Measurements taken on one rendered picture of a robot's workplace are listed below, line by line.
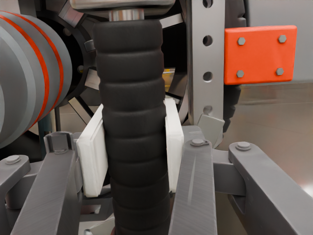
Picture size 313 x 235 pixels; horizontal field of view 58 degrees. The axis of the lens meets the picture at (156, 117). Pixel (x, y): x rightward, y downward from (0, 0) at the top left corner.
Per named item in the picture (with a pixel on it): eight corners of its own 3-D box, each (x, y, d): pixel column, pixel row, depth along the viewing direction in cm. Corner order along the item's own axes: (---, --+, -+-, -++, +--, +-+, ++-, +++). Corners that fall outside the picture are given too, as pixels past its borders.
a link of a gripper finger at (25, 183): (73, 206, 12) (1, 210, 12) (96, 154, 17) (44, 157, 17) (68, 174, 11) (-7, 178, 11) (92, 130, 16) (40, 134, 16)
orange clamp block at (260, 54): (212, 76, 44) (270, 73, 43) (224, 86, 36) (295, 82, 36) (212, 29, 41) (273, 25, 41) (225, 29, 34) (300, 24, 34)
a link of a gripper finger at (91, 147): (99, 197, 14) (84, 198, 14) (116, 141, 20) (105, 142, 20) (91, 139, 13) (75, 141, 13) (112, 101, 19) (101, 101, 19)
